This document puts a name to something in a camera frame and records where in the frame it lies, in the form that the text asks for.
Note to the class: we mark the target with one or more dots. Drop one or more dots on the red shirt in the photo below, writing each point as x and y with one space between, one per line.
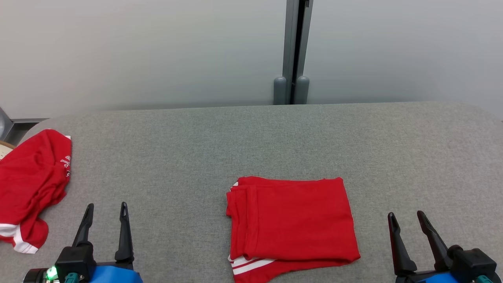
31 184

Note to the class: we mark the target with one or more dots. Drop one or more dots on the grey rounded post foot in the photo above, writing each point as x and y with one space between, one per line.
302 90
279 90

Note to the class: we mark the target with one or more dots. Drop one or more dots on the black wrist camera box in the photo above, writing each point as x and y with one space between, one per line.
74 259
473 261

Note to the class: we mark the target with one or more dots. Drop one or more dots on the beige wooden object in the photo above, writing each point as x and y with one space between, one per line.
4 150

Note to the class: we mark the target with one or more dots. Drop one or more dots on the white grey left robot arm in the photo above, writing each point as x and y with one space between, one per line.
37 276

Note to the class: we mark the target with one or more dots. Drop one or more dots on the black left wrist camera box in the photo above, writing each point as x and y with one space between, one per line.
74 259

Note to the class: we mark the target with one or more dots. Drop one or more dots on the grey partition post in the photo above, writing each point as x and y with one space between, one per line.
298 39

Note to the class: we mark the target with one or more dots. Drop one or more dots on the red Bulls 23 jersey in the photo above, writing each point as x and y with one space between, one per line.
294 220

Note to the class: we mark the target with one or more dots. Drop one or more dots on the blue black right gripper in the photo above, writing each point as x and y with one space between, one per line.
428 277

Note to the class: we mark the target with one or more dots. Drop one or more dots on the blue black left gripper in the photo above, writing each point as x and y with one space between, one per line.
114 273

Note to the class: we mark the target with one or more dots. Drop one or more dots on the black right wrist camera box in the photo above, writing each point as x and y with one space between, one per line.
473 261

